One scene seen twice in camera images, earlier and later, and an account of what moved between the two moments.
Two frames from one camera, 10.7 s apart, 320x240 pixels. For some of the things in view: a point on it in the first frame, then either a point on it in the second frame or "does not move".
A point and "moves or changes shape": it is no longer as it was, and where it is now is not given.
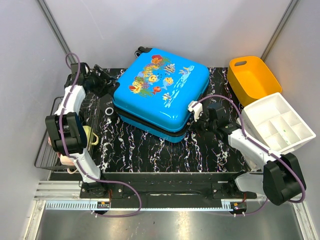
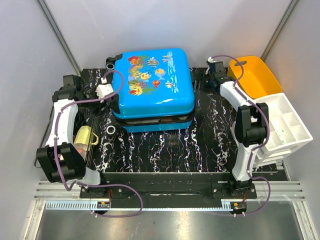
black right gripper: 194,127 → 200,76
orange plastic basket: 250,79 does not move
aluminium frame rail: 46,191 does not move
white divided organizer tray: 273,123 does not move
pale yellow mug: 89,133 does not move
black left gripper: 103,81 → 102,108
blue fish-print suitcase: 156,88 moves or changes shape
